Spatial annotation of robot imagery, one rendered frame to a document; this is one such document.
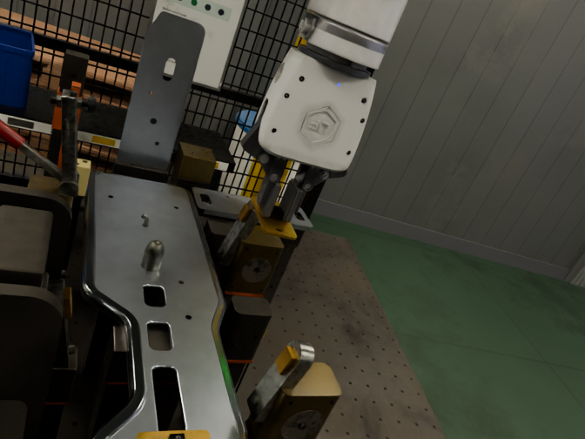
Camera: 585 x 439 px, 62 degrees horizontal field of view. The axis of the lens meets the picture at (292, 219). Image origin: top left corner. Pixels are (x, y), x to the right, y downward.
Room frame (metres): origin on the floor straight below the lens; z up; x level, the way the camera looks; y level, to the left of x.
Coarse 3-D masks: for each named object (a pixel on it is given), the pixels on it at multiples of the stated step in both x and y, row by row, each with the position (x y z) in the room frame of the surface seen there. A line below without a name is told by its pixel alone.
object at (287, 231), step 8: (256, 208) 0.49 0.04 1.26; (280, 208) 0.50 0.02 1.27; (272, 216) 0.48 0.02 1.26; (280, 216) 0.49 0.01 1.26; (264, 224) 0.46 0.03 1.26; (272, 224) 0.47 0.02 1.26; (280, 224) 0.48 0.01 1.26; (288, 224) 0.48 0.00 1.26; (264, 232) 0.45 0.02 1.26; (272, 232) 0.45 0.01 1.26; (280, 232) 0.46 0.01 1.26; (288, 232) 0.47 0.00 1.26
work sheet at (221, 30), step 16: (160, 0) 1.26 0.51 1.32; (176, 0) 1.28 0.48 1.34; (192, 0) 1.30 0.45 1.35; (208, 0) 1.32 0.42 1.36; (224, 0) 1.34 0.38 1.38; (240, 0) 1.36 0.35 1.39; (192, 16) 1.30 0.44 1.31; (208, 16) 1.32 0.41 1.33; (224, 16) 1.34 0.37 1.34; (240, 16) 1.36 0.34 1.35; (208, 32) 1.33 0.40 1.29; (224, 32) 1.35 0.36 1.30; (208, 48) 1.33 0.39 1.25; (224, 48) 1.35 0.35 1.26; (208, 64) 1.34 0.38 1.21; (224, 64) 1.36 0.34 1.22; (192, 80) 1.33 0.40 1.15; (208, 80) 1.35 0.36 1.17
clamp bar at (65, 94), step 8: (64, 96) 0.69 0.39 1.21; (72, 96) 0.72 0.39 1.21; (56, 104) 0.70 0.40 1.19; (64, 104) 0.69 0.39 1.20; (72, 104) 0.69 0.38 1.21; (80, 104) 0.71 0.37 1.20; (88, 104) 0.71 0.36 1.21; (64, 112) 0.69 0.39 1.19; (72, 112) 0.70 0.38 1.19; (64, 120) 0.69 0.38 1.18; (72, 120) 0.70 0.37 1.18; (64, 128) 0.69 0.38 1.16; (72, 128) 0.70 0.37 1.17; (64, 136) 0.69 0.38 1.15; (72, 136) 0.70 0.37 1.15; (64, 144) 0.69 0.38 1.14; (72, 144) 0.70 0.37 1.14; (64, 152) 0.70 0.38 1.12; (72, 152) 0.70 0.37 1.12; (64, 160) 0.70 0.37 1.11; (72, 160) 0.70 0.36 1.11; (64, 168) 0.70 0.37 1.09; (72, 168) 0.70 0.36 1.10; (64, 176) 0.70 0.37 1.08; (72, 176) 0.70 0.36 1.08
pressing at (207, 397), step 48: (96, 192) 0.83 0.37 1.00; (144, 192) 0.90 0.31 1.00; (96, 240) 0.68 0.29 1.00; (144, 240) 0.74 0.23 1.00; (192, 240) 0.80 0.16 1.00; (96, 288) 0.57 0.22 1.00; (192, 288) 0.66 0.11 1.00; (144, 336) 0.52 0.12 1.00; (192, 336) 0.56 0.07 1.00; (144, 384) 0.44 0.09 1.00; (192, 384) 0.48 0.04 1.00; (96, 432) 0.36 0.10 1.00; (240, 432) 0.44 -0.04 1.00
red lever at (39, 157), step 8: (0, 120) 0.66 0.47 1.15; (0, 128) 0.66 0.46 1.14; (8, 128) 0.67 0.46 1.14; (0, 136) 0.66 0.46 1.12; (8, 136) 0.66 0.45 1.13; (16, 136) 0.67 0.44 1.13; (16, 144) 0.67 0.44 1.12; (24, 144) 0.68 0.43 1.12; (24, 152) 0.68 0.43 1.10; (32, 152) 0.68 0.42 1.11; (40, 160) 0.69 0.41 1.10; (48, 160) 0.70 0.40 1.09; (48, 168) 0.69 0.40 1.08; (56, 168) 0.70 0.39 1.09; (56, 176) 0.70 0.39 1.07
